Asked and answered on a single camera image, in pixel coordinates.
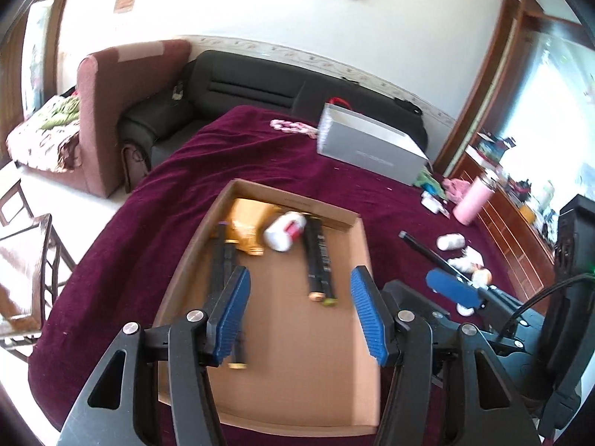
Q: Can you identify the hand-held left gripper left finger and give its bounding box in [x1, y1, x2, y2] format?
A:
[56, 265, 253, 446]

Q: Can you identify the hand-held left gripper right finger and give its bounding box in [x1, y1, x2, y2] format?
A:
[350, 265, 542, 446]

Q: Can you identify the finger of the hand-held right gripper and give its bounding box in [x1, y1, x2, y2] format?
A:
[382, 280, 451, 328]
[425, 267, 518, 313]

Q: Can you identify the grey-capped black marker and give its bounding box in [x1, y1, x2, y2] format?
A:
[399, 230, 472, 286]

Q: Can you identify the purple-capped black marker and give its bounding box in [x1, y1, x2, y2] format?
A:
[208, 220, 235, 307]

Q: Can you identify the yellow-capped black marker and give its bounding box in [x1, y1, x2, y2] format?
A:
[222, 239, 249, 371]

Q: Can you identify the olive-capped black marker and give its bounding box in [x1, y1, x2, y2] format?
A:
[316, 217, 339, 308]

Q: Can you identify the shallow cardboard box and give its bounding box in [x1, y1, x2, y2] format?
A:
[153, 178, 383, 430]

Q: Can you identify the peach-capped black marker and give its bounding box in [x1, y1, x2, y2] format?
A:
[304, 216, 326, 302]

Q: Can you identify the yellow snack packet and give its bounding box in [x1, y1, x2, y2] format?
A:
[225, 198, 282, 256]

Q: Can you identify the white bottle with red label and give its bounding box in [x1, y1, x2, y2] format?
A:
[263, 211, 308, 252]

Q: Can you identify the wide white pill bottle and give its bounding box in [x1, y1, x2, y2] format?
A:
[436, 233, 466, 251]

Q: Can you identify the wooden sideboard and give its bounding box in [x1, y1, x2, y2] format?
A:
[448, 151, 559, 317]

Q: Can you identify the pink thermos bottle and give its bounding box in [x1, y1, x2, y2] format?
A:
[452, 174, 497, 224]

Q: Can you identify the pink cloth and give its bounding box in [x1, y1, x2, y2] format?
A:
[441, 177, 470, 203]

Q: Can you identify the green cloth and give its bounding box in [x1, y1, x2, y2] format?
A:
[415, 169, 444, 196]

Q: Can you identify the maroon table cloth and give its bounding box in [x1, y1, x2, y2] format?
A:
[28, 104, 549, 446]

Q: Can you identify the grey shoe box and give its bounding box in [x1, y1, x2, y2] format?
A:
[317, 102, 429, 187]

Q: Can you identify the pink and white fabric strip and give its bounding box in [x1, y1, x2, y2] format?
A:
[270, 118, 321, 140]

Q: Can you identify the dark wooden chair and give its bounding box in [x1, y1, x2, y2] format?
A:
[0, 179, 77, 363]

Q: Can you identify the black sofa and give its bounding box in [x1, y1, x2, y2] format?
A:
[118, 49, 428, 177]

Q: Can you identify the red armchair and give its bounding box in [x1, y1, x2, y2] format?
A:
[6, 39, 192, 198]

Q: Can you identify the floral blanket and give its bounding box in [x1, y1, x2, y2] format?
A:
[6, 94, 83, 172]

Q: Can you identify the black cable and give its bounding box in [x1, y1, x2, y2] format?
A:
[495, 273, 595, 340]

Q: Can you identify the wooden window frame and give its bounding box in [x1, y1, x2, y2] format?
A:
[437, 0, 595, 172]

